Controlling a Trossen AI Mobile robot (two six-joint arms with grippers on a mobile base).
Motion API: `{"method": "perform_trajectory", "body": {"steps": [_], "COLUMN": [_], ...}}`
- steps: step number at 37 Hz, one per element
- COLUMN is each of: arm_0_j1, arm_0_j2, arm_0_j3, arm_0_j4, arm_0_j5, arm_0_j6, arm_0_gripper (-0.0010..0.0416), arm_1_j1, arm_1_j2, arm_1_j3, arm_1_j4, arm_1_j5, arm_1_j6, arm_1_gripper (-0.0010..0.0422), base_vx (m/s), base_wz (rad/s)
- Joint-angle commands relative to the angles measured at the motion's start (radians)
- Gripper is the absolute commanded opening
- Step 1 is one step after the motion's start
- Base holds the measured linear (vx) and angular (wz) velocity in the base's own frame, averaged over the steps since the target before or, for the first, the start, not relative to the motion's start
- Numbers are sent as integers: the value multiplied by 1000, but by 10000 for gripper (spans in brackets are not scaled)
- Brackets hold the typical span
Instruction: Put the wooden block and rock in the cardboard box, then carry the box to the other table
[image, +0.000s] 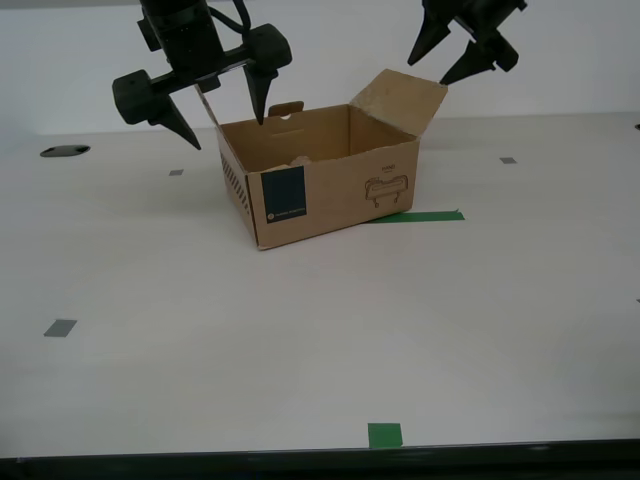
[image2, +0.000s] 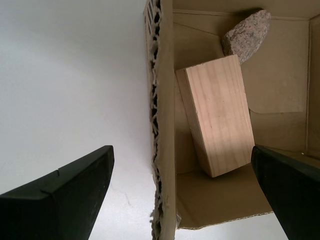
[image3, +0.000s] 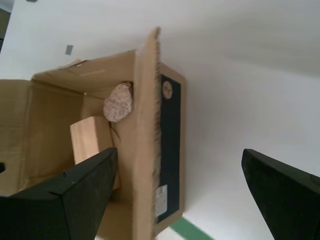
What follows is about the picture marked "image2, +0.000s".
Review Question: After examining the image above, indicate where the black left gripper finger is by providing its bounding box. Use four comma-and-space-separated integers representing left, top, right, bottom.
250, 145, 320, 240
0, 145, 116, 240

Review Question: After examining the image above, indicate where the light wooden block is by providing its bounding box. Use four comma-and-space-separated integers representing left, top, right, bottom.
174, 54, 256, 179

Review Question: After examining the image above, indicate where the brown cardboard box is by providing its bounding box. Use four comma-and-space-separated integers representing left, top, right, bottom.
143, 0, 320, 240

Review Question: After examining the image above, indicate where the speckled pinkish rock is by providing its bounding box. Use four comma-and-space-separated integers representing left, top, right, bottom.
221, 9, 272, 65

